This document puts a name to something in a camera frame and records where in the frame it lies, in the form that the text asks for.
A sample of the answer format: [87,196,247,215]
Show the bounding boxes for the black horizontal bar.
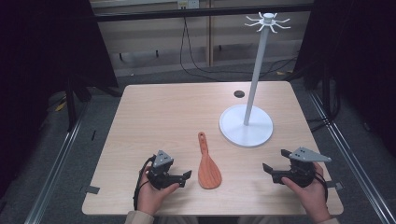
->
[93,3,314,22]

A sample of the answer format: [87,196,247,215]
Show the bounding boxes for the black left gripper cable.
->
[133,154,157,211]

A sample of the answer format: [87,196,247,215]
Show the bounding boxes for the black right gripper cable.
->
[314,172,330,203]

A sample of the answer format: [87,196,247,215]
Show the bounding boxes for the black floor cable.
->
[178,16,300,82]

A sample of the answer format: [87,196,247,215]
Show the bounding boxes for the white hook stand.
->
[219,11,292,149]

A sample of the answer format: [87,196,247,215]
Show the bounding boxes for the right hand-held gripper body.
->
[271,147,332,189]

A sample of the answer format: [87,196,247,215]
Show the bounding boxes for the black metal stand leg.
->
[64,73,79,133]

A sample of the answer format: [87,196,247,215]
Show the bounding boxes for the grey table edge bracket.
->
[325,180,346,191]

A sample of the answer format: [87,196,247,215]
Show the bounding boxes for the white wall outlet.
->
[177,0,200,10]

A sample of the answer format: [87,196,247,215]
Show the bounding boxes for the person's left hand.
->
[136,165,181,217]

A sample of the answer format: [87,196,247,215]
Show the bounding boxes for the black curtain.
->
[293,0,396,157]
[0,0,120,200]

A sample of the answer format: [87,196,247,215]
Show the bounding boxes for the person's right hand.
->
[281,161,332,224]

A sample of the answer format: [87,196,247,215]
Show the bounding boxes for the metal floor rail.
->
[307,90,396,224]
[23,102,92,224]

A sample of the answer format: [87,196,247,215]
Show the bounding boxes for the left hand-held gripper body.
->
[146,149,185,190]

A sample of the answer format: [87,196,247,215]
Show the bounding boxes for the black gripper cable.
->
[133,154,157,211]
[314,172,330,203]

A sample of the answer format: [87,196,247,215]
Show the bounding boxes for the wooden rice spatula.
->
[197,132,223,190]

